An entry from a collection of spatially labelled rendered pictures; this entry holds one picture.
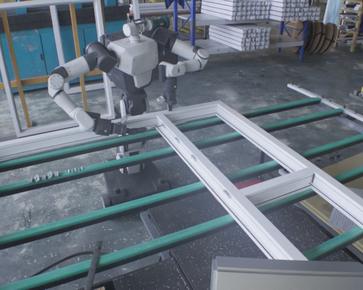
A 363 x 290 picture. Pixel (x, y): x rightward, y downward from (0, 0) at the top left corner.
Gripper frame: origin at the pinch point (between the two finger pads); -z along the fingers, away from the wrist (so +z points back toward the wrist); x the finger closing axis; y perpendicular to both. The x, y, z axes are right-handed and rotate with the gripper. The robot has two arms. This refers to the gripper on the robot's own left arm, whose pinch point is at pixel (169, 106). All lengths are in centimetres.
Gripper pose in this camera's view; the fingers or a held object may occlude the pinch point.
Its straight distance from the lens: 193.9
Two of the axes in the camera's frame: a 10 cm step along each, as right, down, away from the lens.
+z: 0.0, -8.7, -5.0
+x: -4.2, -4.5, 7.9
